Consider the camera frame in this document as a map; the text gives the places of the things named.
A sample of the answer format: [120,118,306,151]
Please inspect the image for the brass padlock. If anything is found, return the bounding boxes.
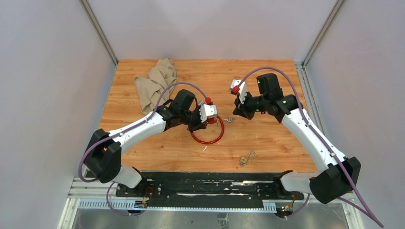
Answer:
[239,150,256,167]

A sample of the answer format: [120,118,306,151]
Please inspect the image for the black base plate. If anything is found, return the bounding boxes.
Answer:
[109,171,306,212]

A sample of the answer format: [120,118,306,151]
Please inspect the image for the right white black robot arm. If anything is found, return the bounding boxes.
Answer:
[230,73,361,204]

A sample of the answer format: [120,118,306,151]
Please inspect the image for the red cable lock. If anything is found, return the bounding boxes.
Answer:
[190,116,225,145]

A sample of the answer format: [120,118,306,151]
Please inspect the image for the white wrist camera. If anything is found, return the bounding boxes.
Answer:
[230,79,248,104]
[198,97,218,121]

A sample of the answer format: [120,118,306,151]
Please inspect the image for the silver key with ring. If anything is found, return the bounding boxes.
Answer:
[223,117,237,123]

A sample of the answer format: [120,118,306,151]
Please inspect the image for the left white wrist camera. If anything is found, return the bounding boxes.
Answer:
[198,97,218,121]

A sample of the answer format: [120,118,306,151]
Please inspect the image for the beige cloth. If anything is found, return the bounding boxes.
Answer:
[134,58,177,115]

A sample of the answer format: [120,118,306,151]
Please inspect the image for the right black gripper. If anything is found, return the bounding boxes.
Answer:
[233,90,268,121]

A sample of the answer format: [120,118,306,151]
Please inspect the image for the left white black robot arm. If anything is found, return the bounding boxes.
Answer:
[82,89,218,197]

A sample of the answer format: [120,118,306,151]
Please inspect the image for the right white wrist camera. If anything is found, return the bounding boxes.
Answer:
[230,79,248,104]

